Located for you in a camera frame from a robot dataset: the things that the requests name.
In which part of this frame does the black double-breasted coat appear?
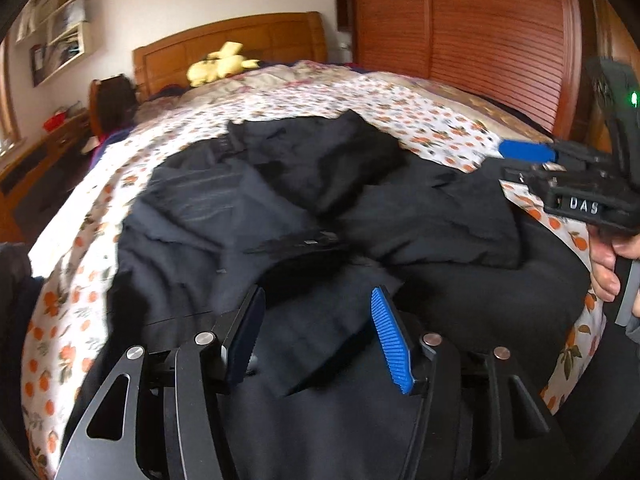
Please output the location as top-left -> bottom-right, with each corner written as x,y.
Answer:
67,112 -> 588,479

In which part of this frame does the person's right hand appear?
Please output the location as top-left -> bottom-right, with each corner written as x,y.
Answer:
588,226 -> 640,302

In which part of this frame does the wooden louvered wardrobe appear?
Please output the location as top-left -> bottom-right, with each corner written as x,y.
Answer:
350,0 -> 582,140

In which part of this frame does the wooden door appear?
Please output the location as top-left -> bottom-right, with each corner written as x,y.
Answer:
572,0 -> 639,152

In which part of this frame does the orange print bed sheet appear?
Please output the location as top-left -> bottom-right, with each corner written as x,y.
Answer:
19,79 -> 606,480

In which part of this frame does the folded black garment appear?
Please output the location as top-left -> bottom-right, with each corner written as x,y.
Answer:
0,243 -> 43,440

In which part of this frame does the floral beige quilt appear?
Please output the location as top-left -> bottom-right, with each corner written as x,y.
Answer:
137,60 -> 551,143

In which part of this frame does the wooden headboard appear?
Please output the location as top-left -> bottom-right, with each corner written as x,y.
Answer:
131,11 -> 330,104

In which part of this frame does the wooden desk cabinet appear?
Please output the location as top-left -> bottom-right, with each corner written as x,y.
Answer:
1,110 -> 91,245

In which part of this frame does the chair with black bag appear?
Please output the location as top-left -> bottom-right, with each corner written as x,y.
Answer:
88,74 -> 139,141

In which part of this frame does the yellow Pikachu plush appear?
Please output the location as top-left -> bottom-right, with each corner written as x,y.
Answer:
186,41 -> 259,88

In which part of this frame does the red bowl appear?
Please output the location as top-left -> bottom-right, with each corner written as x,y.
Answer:
42,112 -> 67,133

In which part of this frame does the white wall shelf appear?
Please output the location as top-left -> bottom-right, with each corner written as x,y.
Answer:
15,0 -> 93,88

